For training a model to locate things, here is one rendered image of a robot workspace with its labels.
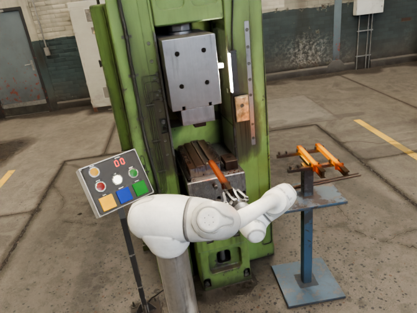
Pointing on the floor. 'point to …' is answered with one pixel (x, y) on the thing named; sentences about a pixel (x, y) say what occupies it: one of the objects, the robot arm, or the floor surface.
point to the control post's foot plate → (154, 306)
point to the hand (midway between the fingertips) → (228, 189)
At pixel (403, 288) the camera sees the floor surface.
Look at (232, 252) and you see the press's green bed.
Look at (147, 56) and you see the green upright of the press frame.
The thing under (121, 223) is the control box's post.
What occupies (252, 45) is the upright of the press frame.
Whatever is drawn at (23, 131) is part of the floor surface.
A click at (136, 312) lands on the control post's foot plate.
